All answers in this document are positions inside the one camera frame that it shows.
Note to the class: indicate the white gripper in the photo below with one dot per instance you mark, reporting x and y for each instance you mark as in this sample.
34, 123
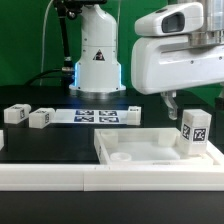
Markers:
170, 63

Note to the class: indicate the white square table top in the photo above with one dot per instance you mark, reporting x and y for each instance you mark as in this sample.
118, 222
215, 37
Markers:
148, 146

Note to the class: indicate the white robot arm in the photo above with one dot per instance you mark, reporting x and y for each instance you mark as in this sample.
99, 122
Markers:
98, 73

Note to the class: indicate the white sheet with tags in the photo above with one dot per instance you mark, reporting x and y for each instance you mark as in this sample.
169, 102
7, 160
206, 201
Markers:
88, 116

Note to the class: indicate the white block left edge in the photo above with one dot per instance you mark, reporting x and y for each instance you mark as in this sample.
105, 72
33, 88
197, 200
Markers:
1, 139

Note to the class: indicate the white obstacle fence wall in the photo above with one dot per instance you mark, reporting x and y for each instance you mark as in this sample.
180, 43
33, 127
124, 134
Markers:
59, 177

